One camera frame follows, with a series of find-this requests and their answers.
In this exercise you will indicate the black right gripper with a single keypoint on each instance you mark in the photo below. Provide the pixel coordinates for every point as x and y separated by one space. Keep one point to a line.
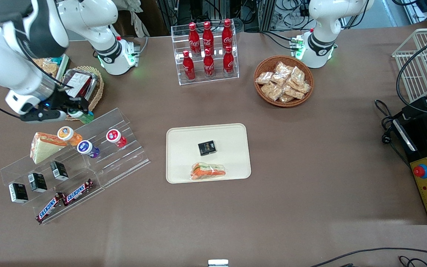
62 99

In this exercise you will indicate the green gum bottle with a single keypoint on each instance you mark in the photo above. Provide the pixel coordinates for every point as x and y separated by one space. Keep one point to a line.
85 117

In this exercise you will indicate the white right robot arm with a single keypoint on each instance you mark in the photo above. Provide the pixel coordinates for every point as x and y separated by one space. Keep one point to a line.
87 15

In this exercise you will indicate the orange gum bottle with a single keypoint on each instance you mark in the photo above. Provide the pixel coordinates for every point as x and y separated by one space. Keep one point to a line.
69 135

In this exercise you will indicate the white rectangular snack tray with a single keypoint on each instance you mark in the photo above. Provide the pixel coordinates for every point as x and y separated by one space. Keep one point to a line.
64 66

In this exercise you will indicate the purple gum bottle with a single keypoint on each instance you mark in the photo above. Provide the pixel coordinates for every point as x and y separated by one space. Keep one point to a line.
87 148

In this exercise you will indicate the red gum bottle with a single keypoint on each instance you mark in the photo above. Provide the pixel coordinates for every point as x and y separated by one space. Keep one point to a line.
116 138

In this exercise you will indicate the cream serving tray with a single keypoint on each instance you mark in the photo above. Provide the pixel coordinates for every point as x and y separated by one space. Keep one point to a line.
184 148

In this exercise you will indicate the plastic pack with red label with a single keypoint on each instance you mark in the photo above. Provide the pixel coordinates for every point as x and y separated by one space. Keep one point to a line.
82 79

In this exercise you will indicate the oval wicker basket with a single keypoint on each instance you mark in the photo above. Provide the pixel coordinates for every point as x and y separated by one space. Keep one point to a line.
96 87

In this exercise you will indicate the clear rice cracker packet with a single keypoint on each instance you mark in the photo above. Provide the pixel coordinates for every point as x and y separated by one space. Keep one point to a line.
48 67

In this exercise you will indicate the wrapped triangle sandwich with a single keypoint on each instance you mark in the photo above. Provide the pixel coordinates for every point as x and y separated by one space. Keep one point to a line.
45 148

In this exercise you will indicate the teal snack packet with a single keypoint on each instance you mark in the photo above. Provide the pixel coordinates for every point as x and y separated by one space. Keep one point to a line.
56 59

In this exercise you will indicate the small black box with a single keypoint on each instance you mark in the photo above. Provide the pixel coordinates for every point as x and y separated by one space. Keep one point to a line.
37 182
59 170
18 193
207 148

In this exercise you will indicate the clear acrylic tiered stand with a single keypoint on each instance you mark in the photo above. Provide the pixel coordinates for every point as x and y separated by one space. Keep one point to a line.
124 163

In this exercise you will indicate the Snickers bar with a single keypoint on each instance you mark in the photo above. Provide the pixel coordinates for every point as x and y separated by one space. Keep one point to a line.
78 192
49 207

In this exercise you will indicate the red Coca-Cola bottle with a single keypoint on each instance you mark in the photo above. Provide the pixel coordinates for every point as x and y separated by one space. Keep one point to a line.
208 37
228 62
209 65
227 35
194 39
188 66

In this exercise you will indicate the clear acrylic bottle rack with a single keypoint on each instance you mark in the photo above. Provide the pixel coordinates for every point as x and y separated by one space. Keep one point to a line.
217 79

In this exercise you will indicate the wrapped flat sandwich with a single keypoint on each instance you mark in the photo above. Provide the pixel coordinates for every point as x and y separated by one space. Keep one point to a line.
208 171

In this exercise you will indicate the round wicker basket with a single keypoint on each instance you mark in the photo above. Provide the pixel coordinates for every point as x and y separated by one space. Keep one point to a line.
263 98

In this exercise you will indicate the brown snack packet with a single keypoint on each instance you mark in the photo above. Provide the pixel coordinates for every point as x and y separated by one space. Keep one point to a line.
271 91
281 73
295 92
264 78
297 76
286 98
304 88

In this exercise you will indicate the small white block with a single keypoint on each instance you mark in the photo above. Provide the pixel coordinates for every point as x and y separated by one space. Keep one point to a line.
218 263

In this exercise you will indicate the red emergency stop button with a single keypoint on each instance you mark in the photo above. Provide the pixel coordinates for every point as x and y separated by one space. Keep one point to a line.
420 171

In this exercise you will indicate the black equipment block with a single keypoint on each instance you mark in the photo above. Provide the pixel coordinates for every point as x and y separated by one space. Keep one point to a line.
426 105

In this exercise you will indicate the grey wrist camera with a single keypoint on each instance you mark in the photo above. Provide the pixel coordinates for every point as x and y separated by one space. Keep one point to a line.
43 116

